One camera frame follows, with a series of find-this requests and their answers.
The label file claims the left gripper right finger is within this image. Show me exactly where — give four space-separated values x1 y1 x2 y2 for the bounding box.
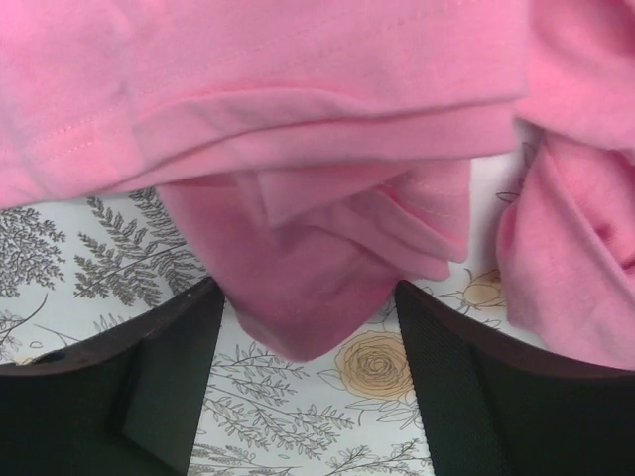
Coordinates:
395 282 634 476

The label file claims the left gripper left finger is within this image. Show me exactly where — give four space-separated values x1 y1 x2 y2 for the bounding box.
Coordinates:
1 280 224 476

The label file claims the pink t shirt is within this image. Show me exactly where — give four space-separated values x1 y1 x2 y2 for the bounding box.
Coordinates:
1 1 634 369

